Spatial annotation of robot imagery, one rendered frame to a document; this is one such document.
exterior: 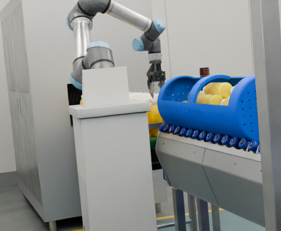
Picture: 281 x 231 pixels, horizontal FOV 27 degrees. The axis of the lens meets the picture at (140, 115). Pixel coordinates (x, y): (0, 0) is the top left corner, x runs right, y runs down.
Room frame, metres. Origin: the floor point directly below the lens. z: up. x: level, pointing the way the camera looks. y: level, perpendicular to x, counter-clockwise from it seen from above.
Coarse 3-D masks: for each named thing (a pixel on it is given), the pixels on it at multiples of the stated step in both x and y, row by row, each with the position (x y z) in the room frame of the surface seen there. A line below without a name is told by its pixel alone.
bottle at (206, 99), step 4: (200, 96) 2.70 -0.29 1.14; (204, 96) 2.66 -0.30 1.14; (208, 96) 2.62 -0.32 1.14; (212, 96) 2.59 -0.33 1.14; (216, 96) 2.59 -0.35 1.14; (220, 96) 2.59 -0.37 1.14; (200, 100) 2.67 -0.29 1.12; (204, 100) 2.63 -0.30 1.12; (208, 100) 2.60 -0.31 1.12; (212, 100) 2.58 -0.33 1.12; (216, 100) 2.59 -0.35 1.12; (220, 100) 2.59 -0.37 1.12; (216, 104) 2.59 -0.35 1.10; (220, 104) 2.59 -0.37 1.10
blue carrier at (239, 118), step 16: (176, 80) 3.10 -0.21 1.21; (192, 80) 3.13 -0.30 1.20; (208, 80) 2.66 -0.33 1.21; (224, 80) 2.79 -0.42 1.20; (240, 80) 2.64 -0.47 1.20; (160, 96) 3.03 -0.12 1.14; (176, 96) 3.10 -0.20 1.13; (192, 96) 2.65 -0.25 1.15; (240, 96) 2.25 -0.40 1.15; (160, 112) 3.04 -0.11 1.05; (176, 112) 2.83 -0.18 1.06; (192, 112) 2.64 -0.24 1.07; (208, 112) 2.48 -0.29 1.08; (224, 112) 2.34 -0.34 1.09; (240, 112) 2.25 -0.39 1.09; (256, 112) 2.27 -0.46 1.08; (192, 128) 2.78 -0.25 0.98; (208, 128) 2.57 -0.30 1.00; (224, 128) 2.39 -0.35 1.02; (240, 128) 2.25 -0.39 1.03; (256, 128) 2.27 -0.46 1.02
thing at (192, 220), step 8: (152, 152) 3.96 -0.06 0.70; (152, 160) 3.61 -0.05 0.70; (152, 168) 3.34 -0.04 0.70; (160, 168) 3.32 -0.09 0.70; (192, 200) 3.57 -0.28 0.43; (192, 208) 3.57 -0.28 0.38; (192, 216) 3.57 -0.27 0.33; (160, 224) 3.51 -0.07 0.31; (168, 224) 3.52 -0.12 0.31; (192, 224) 3.57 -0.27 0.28
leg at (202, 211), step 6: (198, 198) 3.11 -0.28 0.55; (198, 204) 3.11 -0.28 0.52; (204, 204) 3.11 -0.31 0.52; (198, 210) 3.12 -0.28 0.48; (204, 210) 3.10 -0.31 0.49; (198, 216) 3.13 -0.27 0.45; (204, 216) 3.10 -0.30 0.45; (198, 222) 3.13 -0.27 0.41; (204, 222) 3.10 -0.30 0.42; (198, 228) 3.14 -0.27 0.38; (204, 228) 3.10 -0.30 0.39
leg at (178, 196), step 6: (174, 192) 3.06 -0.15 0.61; (180, 192) 3.06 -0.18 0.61; (174, 198) 3.07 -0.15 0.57; (180, 198) 3.06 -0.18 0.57; (174, 204) 3.08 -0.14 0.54; (180, 204) 3.06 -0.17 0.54; (174, 210) 3.08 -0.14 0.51; (180, 210) 3.06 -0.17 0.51; (174, 216) 3.09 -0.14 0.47; (180, 216) 3.06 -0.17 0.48; (180, 222) 3.06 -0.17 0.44; (180, 228) 3.06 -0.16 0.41
